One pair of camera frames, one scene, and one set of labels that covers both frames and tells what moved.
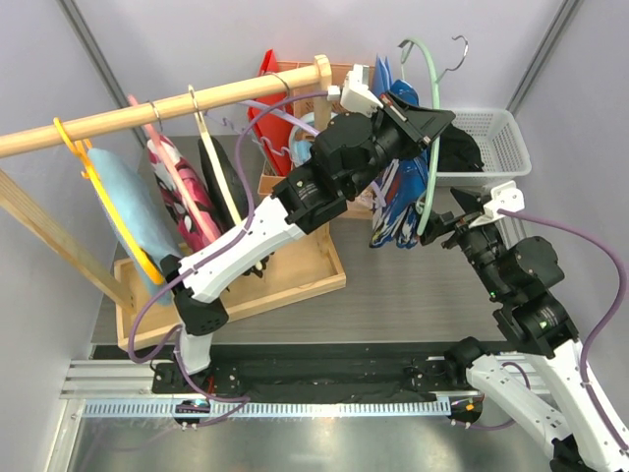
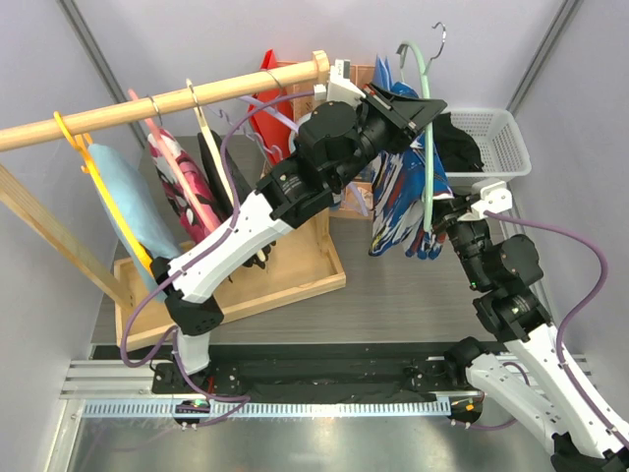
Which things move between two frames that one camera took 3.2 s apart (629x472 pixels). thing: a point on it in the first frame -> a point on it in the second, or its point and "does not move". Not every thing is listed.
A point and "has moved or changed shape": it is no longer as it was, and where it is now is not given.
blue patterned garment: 399,189 has moved or changed shape
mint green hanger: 426,222 has moved or changed shape
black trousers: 459,151 does not move
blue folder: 382,76 does not move
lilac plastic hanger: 274,114 has moved or changed shape
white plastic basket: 502,149 does not move
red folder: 273,134 does not move
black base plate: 335,372 does not move
